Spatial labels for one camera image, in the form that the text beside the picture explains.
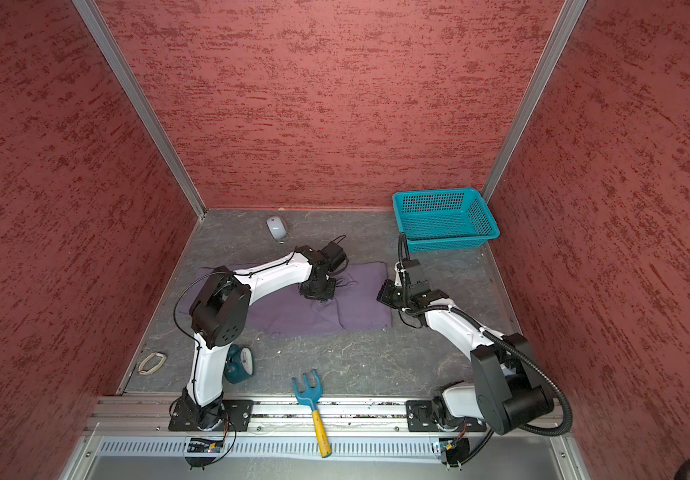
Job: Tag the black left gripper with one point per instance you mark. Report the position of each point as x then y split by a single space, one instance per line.
327 294

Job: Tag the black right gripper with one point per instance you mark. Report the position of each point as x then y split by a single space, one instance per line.
384 294

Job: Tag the purple trousers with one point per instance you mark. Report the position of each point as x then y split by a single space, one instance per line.
354 307

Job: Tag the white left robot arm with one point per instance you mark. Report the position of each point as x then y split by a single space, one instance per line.
218 316

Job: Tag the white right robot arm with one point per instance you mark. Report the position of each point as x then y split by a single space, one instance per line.
509 391

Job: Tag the white computer mouse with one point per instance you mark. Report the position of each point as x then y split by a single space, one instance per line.
277 228

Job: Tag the teal plastic mesh basket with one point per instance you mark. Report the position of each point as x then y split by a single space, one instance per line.
447 219

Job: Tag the teal tape dispenser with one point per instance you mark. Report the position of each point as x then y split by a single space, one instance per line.
239 365

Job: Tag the blue garden fork yellow handle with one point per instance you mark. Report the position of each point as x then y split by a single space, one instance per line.
309 395

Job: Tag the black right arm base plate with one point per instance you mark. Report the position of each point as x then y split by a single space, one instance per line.
433 416

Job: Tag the right circuit board with wires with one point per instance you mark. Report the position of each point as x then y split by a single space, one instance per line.
452 451

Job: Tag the circuit board with wires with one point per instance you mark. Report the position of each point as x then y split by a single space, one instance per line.
452 451
203 452

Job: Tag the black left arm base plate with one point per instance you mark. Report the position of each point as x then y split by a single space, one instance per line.
237 415

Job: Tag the left circuit board with wires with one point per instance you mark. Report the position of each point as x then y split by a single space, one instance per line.
203 452

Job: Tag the aluminium front rail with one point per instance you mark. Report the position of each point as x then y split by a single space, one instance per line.
358 428

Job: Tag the aluminium corner post left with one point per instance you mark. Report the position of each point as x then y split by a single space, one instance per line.
101 34

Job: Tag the aluminium corner post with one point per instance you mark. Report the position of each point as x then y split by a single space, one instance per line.
101 34
561 32

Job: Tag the aluminium corner post right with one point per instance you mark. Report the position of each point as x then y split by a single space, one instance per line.
561 32

